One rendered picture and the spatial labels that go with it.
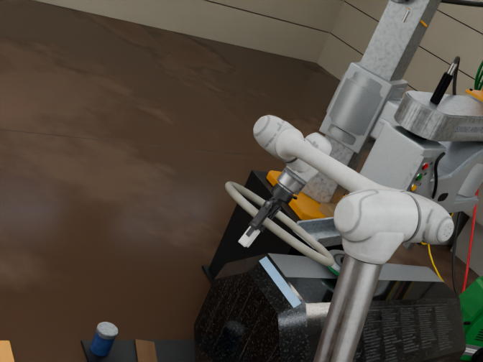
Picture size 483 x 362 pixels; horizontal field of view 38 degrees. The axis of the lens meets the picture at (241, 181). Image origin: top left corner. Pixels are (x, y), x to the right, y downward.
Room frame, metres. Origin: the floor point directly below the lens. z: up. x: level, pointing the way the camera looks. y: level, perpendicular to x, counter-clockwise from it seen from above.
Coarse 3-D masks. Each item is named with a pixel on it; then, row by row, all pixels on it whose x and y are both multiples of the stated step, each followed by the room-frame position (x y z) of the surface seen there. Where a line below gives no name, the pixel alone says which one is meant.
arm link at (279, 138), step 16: (256, 128) 2.12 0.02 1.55; (272, 128) 2.10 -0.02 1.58; (288, 128) 2.11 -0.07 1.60; (272, 144) 2.09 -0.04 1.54; (288, 144) 2.07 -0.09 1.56; (304, 144) 2.05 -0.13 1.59; (288, 160) 2.15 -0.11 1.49; (304, 160) 2.03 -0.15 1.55; (320, 160) 2.01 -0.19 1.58; (336, 160) 2.02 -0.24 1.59; (336, 176) 1.98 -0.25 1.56; (352, 176) 1.97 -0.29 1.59
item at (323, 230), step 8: (296, 224) 2.56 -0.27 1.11; (304, 224) 2.58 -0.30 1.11; (312, 224) 2.63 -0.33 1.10; (320, 224) 2.67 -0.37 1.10; (328, 224) 2.72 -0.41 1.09; (312, 232) 2.61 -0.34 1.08; (320, 232) 2.64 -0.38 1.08; (328, 232) 2.68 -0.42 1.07; (336, 232) 2.71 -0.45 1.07; (304, 240) 2.52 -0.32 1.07; (320, 240) 2.50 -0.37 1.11; (328, 240) 2.55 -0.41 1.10; (336, 240) 2.59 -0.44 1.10
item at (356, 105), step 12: (348, 84) 3.65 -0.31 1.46; (360, 84) 3.62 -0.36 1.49; (348, 96) 3.63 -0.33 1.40; (360, 96) 3.59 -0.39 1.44; (372, 96) 3.59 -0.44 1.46; (336, 108) 3.65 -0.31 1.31; (348, 108) 3.61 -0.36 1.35; (360, 108) 3.59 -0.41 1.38; (372, 108) 3.59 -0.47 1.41; (384, 108) 3.60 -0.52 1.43; (396, 108) 3.57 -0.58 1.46; (336, 120) 3.63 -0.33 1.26; (348, 120) 3.60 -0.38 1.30; (360, 120) 3.59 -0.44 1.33; (384, 120) 3.57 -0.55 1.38; (360, 132) 3.59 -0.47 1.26; (372, 132) 3.60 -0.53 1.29
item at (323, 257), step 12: (228, 192) 2.28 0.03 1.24; (240, 192) 2.49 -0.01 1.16; (252, 192) 2.54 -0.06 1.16; (240, 204) 2.20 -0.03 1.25; (252, 216) 2.16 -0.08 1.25; (276, 216) 2.57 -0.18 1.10; (276, 228) 2.13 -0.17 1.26; (300, 228) 2.54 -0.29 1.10; (288, 240) 2.13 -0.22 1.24; (312, 240) 2.49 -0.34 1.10; (312, 252) 2.16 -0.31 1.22; (324, 252) 2.40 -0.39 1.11; (324, 264) 2.21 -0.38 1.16
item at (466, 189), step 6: (474, 168) 3.31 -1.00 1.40; (480, 168) 3.32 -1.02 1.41; (474, 174) 3.31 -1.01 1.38; (480, 174) 3.32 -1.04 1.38; (468, 180) 3.31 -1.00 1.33; (474, 180) 3.32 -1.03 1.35; (480, 180) 3.34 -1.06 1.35; (462, 186) 3.31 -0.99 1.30; (468, 186) 3.31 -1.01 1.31; (474, 186) 3.33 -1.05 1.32; (462, 192) 3.31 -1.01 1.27; (468, 192) 3.32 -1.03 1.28; (474, 192) 3.35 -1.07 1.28
